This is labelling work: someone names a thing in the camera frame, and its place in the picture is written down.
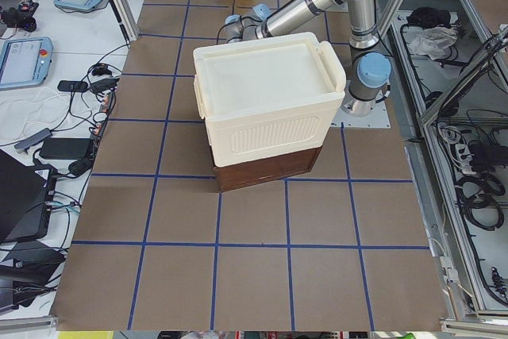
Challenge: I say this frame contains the black laptop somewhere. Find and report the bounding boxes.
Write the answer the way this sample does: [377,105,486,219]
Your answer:
[1,152,56,244]

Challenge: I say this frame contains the cream plastic storage box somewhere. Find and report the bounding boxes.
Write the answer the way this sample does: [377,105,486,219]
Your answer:
[193,33,346,167]

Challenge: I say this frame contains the white crumpled cloth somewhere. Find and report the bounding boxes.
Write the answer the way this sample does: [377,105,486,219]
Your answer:
[408,26,458,60]

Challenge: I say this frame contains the aluminium side frame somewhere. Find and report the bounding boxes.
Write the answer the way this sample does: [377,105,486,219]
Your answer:
[377,0,507,338]

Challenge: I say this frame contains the dark wooden drawer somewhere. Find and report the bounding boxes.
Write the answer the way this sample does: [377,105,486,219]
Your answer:
[213,146,322,191]

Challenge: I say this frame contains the black power adapter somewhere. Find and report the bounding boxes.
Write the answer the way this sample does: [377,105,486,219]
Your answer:
[40,137,90,160]

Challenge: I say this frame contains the grey usb hub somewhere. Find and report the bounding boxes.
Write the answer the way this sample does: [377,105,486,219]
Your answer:
[14,128,52,152]

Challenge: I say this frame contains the black coiled cables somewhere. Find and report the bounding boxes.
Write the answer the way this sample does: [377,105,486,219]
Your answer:
[456,174,505,233]

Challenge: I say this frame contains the blue teach pendant near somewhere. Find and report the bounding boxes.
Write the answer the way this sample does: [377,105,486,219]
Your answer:
[1,37,53,91]

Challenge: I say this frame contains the white power strip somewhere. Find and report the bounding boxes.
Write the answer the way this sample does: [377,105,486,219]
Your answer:
[437,122,475,175]

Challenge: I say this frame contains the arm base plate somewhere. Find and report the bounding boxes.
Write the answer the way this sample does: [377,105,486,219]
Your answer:
[330,80,391,129]

